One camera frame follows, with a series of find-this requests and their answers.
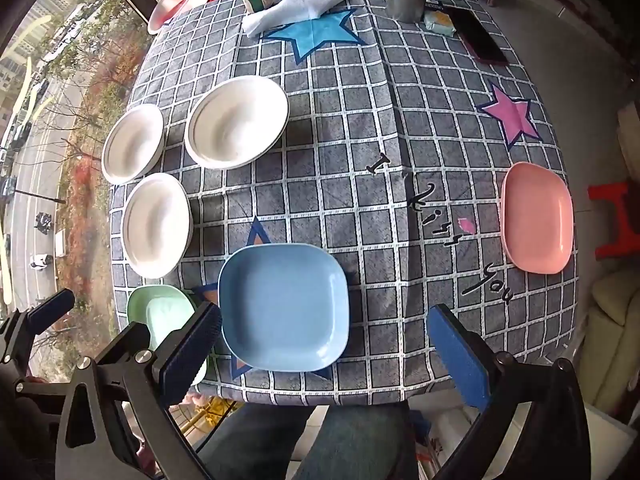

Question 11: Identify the blue square plate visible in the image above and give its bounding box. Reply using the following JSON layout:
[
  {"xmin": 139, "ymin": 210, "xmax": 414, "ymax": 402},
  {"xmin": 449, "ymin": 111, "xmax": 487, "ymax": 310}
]
[{"xmin": 218, "ymin": 243, "xmax": 350, "ymax": 373}]

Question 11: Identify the pink square plate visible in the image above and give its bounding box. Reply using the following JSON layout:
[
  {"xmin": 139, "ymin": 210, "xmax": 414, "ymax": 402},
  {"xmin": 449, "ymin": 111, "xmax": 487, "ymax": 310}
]
[{"xmin": 500, "ymin": 162, "xmax": 574, "ymax": 274}]

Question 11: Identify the large white bowl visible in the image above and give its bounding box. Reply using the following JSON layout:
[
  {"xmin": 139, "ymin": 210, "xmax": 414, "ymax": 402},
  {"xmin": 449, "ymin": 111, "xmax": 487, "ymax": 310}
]
[{"xmin": 184, "ymin": 75, "xmax": 290, "ymax": 170}]

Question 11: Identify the green square plate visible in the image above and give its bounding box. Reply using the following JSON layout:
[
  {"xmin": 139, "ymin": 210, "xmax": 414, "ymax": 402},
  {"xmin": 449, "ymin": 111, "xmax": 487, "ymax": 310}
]
[{"xmin": 126, "ymin": 283, "xmax": 208, "ymax": 387}]

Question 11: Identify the beige sofa cushion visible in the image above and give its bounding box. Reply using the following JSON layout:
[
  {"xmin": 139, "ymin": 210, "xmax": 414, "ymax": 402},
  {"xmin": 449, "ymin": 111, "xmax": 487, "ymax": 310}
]
[{"xmin": 577, "ymin": 268, "xmax": 639, "ymax": 415}]

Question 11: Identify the blue jeans leg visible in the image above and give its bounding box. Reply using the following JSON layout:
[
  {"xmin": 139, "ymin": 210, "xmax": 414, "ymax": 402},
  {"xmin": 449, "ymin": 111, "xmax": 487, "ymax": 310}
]
[{"xmin": 196, "ymin": 401, "xmax": 419, "ymax": 480}]

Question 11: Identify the red plastic stool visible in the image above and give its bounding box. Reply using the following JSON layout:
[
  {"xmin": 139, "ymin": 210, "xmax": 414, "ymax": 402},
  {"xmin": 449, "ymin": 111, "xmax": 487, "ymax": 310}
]
[{"xmin": 588, "ymin": 178, "xmax": 639, "ymax": 260}]

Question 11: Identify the grey checked tablecloth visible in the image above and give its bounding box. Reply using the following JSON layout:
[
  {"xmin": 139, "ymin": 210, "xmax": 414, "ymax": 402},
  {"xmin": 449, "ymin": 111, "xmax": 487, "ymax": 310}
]
[{"xmin": 130, "ymin": 0, "xmax": 578, "ymax": 405}]

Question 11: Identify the black flat case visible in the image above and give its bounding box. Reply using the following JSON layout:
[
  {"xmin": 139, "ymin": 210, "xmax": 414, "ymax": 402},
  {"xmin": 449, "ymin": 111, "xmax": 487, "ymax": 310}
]
[{"xmin": 442, "ymin": 6, "xmax": 509, "ymax": 66}]

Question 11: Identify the white cloth towel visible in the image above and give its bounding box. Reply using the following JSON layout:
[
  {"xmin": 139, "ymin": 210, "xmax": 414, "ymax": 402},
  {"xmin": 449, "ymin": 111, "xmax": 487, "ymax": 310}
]
[{"xmin": 242, "ymin": 0, "xmax": 345, "ymax": 38}]

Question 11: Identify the small yellow sponge packet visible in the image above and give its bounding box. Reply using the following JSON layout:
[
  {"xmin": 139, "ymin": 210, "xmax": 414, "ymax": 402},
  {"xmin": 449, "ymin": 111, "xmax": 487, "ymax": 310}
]
[{"xmin": 423, "ymin": 10, "xmax": 457, "ymax": 37}]

